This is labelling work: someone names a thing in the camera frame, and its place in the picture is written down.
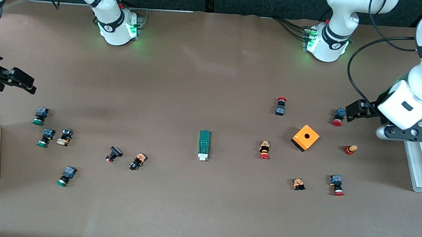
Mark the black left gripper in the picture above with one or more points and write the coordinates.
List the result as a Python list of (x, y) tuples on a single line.
[(371, 108)]

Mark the red mushroom button blue block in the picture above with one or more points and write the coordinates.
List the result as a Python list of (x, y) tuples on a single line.
[(280, 110), (340, 113), (336, 180)]

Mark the green push button blue block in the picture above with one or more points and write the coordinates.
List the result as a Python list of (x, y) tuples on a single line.
[(69, 172), (41, 112), (49, 133)]

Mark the red yellow emergency stop head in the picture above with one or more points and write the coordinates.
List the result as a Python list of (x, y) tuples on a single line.
[(349, 150)]

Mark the red emergency stop orange block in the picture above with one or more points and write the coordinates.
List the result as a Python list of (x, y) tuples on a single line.
[(264, 145)]

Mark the black push button orange block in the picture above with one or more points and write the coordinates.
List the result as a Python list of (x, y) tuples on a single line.
[(139, 159)]

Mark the orange button enclosure box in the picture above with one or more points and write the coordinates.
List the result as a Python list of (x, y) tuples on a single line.
[(300, 137)]

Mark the black switch orange contact block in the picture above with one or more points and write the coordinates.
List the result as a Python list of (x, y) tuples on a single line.
[(66, 134)]

